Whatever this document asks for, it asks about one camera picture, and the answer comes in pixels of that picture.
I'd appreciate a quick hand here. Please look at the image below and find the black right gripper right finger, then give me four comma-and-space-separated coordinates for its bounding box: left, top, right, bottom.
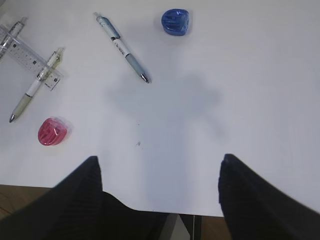
218, 153, 320, 240

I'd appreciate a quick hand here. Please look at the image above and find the pink pencil sharpener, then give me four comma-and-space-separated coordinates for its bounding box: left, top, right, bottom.
37, 116, 73, 147

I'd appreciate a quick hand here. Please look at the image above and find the blue grey pen right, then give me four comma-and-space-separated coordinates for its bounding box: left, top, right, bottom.
94, 12, 151, 84

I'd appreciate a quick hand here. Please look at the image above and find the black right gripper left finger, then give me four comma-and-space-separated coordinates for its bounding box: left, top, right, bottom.
0, 156, 160, 240

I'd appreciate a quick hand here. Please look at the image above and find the blue pencil sharpener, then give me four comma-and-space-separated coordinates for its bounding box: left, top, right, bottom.
161, 8, 190, 37

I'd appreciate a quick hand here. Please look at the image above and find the clear plastic ruler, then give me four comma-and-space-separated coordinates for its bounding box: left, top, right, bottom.
0, 25, 63, 91

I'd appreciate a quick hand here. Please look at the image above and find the grey grip pen left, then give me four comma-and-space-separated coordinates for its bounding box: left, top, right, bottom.
0, 16, 28, 59

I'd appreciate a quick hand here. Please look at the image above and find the cream grip pen middle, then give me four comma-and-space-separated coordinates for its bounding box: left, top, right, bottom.
9, 47, 65, 123

